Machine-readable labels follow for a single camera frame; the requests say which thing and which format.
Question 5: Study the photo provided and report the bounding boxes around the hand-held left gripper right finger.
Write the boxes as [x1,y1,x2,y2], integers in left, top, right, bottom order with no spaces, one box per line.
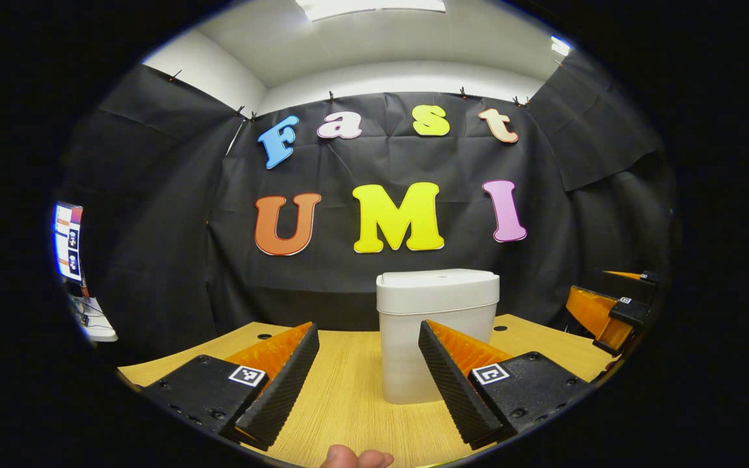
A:
[417,318,601,451]

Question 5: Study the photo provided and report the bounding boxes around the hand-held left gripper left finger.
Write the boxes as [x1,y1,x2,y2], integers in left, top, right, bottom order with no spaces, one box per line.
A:
[142,321,321,452]

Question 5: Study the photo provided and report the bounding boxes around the white desktop garbage bin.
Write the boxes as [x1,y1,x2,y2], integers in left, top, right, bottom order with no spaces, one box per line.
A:
[376,268,501,405]

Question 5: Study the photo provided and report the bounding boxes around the wooden desktop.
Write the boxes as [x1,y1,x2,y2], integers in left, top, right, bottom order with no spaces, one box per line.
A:
[118,314,616,468]

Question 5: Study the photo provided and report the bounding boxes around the black backdrop cloth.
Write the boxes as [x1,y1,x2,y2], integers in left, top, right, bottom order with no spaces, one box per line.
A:
[62,49,677,361]

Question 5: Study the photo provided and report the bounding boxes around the white side table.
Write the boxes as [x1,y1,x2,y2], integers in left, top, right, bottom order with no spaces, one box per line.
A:
[69,296,119,343]

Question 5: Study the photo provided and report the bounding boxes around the computer monitor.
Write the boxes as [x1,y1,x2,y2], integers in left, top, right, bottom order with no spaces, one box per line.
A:
[53,201,84,283]

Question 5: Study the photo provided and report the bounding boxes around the ceiling light panel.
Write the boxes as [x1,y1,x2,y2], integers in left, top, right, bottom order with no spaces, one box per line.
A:
[295,0,447,22]

